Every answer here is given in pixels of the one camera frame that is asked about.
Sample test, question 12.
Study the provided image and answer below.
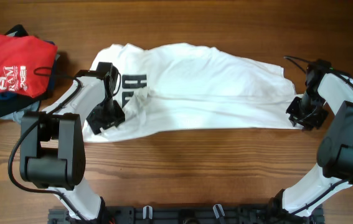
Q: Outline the white t-shirt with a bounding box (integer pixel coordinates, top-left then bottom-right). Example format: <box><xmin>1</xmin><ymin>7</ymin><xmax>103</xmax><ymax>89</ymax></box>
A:
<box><xmin>83</xmin><ymin>43</ymin><xmax>296</xmax><ymax>143</ymax></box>

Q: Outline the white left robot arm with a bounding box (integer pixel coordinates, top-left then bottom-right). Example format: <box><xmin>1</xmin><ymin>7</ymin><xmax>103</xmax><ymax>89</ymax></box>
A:
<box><xmin>7</xmin><ymin>63</ymin><xmax>125</xmax><ymax>223</ymax></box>

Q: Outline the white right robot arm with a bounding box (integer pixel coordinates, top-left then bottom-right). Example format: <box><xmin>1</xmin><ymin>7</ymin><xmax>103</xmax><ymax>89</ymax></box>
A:
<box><xmin>265</xmin><ymin>64</ymin><xmax>353</xmax><ymax>223</ymax></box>

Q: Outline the grey folded garment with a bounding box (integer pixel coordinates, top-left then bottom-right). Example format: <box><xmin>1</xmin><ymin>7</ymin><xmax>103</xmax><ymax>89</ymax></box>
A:
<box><xmin>0</xmin><ymin>101</ymin><xmax>41</xmax><ymax>124</ymax></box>

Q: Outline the red folded t-shirt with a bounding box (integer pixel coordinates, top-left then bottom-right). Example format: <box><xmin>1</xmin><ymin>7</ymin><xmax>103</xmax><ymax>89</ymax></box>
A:
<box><xmin>0</xmin><ymin>34</ymin><xmax>57</xmax><ymax>98</ymax></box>

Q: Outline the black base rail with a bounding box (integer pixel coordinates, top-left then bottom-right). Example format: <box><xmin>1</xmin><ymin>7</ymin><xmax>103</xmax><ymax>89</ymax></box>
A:
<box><xmin>47</xmin><ymin>203</ymin><xmax>325</xmax><ymax>224</ymax></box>

